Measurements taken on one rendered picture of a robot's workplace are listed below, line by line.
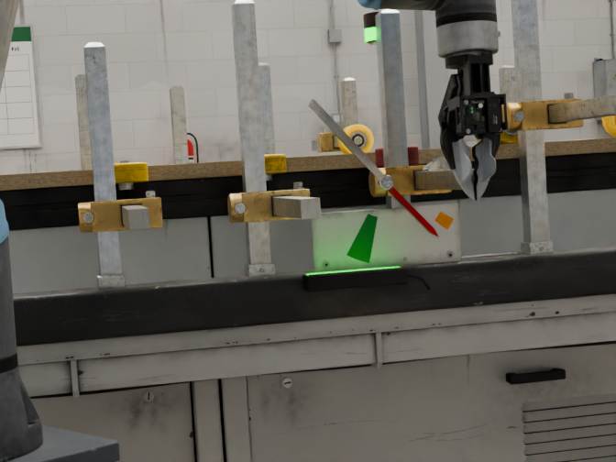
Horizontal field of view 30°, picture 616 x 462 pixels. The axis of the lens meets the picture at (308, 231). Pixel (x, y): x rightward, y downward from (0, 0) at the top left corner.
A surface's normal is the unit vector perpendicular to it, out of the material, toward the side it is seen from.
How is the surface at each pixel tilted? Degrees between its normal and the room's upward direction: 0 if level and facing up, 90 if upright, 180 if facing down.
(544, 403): 53
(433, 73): 90
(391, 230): 90
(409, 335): 90
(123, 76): 90
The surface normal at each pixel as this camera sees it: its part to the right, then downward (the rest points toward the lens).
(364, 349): 0.19, 0.04
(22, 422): 0.86, -0.38
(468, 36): -0.07, 0.01
